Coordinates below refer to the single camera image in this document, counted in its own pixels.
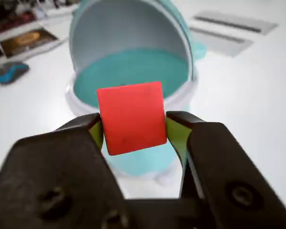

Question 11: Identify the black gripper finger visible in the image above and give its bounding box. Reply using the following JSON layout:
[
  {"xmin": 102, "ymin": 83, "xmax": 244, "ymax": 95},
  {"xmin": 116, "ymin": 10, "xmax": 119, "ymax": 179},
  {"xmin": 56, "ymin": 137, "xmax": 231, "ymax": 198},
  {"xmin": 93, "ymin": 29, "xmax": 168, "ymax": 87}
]
[
  {"xmin": 0, "ymin": 113, "xmax": 132, "ymax": 229},
  {"xmin": 165, "ymin": 110, "xmax": 286, "ymax": 229}
]

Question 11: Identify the red lego block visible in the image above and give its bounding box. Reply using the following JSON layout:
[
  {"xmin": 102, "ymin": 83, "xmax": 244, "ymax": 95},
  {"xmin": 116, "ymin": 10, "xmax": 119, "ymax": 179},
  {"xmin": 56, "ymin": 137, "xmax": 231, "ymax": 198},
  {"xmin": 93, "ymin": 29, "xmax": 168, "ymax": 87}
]
[{"xmin": 96, "ymin": 81, "xmax": 168, "ymax": 156}]

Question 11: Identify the teal whale-shaped bin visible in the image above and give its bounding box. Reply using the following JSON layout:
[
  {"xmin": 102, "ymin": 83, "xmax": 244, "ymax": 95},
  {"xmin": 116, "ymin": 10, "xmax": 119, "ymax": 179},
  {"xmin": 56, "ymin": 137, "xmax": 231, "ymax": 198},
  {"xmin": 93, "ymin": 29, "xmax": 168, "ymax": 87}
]
[{"xmin": 65, "ymin": 0, "xmax": 208, "ymax": 186}]

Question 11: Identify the blue and grey computer mouse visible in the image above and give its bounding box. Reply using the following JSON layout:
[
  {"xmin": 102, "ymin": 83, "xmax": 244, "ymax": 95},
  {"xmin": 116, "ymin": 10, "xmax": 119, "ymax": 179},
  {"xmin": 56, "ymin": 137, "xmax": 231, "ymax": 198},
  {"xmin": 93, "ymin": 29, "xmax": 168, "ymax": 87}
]
[{"xmin": 0, "ymin": 61, "xmax": 31, "ymax": 84}]

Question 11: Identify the dark book with gold logo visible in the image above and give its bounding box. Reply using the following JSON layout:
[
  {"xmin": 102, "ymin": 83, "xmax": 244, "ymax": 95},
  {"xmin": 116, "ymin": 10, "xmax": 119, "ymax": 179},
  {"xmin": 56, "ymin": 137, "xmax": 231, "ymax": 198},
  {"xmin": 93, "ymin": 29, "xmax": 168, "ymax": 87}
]
[{"xmin": 0, "ymin": 23, "xmax": 64, "ymax": 60}]

